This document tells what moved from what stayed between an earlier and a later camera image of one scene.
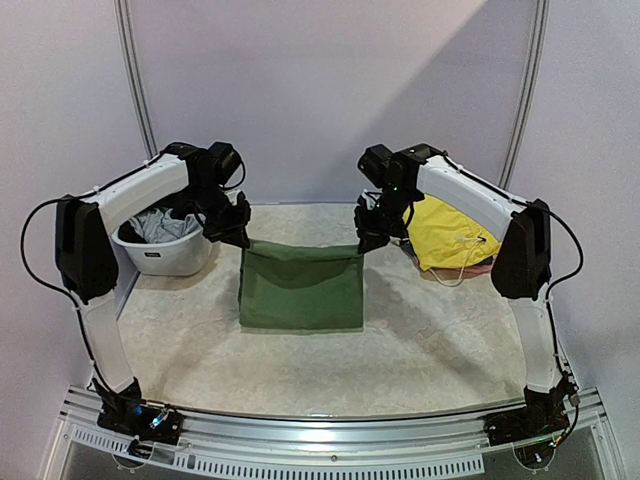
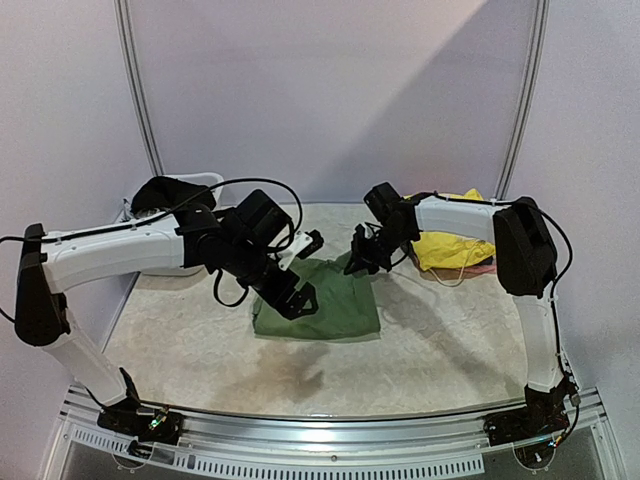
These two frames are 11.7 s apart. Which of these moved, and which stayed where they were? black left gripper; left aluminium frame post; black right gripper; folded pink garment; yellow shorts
Moved: black left gripper; black right gripper
Stayed: left aluminium frame post; yellow shorts; folded pink garment
